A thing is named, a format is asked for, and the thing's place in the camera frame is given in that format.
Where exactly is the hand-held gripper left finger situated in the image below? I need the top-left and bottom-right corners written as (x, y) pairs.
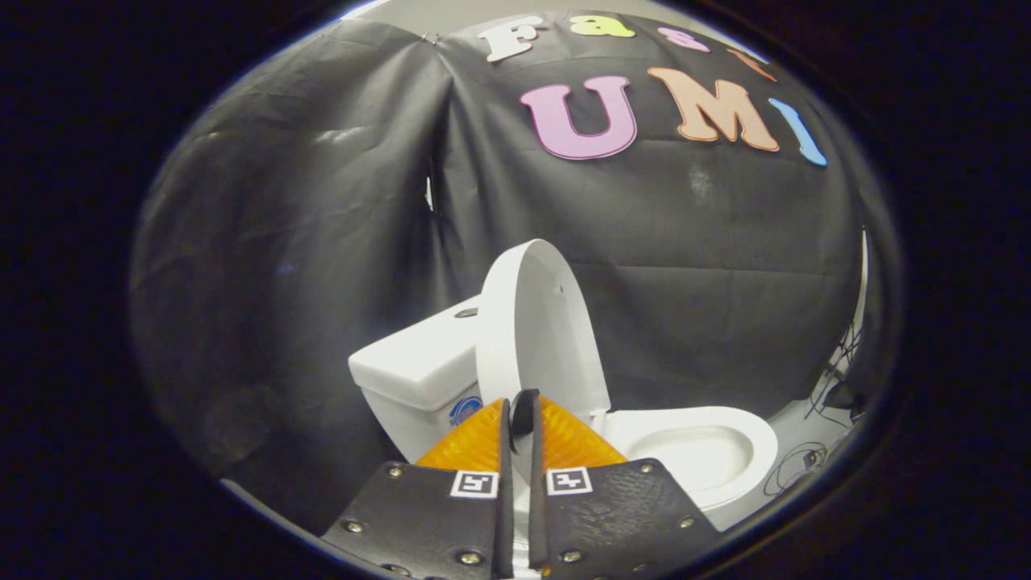
top-left (321, 397), bottom-right (515, 580)

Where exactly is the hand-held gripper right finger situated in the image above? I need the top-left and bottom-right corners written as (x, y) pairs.
top-left (528, 391), bottom-right (722, 580)

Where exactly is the black lid grip handle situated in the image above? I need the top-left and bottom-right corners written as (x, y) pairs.
top-left (510, 389), bottom-right (540, 452)

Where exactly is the white toilet lid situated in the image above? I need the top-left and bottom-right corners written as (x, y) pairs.
top-left (475, 239), bottom-right (611, 484)

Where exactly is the white toilet tank and bowl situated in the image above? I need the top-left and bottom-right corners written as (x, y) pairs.
top-left (348, 294), bottom-right (780, 532)

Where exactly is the white toilet seat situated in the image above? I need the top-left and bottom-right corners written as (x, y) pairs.
top-left (600, 405), bottom-right (780, 510)

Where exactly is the black backdrop cloth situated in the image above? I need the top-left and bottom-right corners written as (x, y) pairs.
top-left (129, 10), bottom-right (871, 532)

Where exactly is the black tripod stand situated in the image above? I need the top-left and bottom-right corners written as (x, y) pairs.
top-left (808, 318), bottom-right (867, 420)

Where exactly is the looped black cable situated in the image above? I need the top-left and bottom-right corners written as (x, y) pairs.
top-left (764, 441), bottom-right (829, 496)

